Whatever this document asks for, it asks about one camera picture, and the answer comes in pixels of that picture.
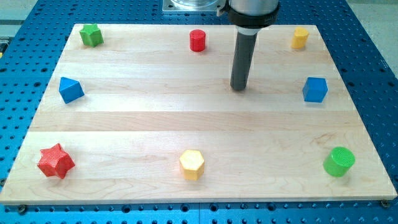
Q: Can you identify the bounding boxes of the yellow pentagon block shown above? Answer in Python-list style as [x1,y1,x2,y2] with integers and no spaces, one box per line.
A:
[291,27,309,49]

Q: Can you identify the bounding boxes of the green star block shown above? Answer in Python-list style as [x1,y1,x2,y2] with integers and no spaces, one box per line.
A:
[79,24,104,47]

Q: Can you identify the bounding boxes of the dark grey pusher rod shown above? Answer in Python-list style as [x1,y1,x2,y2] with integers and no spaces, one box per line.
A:
[230,32,257,91]

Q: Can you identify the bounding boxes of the blue perforated table plate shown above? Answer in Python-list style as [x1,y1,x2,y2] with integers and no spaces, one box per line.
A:
[1,1,397,223]

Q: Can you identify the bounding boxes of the blue triangle block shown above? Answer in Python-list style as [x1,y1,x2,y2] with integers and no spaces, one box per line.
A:
[58,77,85,104]

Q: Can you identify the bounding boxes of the red star block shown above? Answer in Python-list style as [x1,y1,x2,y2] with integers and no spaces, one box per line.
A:
[37,143,75,179]

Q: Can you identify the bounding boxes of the light wooden board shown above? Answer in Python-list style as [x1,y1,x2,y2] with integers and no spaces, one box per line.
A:
[1,24,397,205]

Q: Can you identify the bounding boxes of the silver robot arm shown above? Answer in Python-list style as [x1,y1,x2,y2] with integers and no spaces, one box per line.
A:
[216,0,280,35]

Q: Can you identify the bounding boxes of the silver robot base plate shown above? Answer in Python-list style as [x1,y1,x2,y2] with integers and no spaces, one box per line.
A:
[162,0,226,12]

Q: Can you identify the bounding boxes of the blue cube block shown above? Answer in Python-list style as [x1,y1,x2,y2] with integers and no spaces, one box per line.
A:
[302,77,328,103]

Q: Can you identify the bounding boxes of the yellow hexagon block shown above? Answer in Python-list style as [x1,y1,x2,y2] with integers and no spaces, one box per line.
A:
[179,149,205,180]

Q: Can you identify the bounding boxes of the red cylinder block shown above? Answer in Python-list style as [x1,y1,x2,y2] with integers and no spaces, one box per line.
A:
[189,29,206,52]

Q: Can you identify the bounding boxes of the green cylinder block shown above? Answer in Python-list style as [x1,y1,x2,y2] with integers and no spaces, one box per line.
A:
[323,147,356,177]

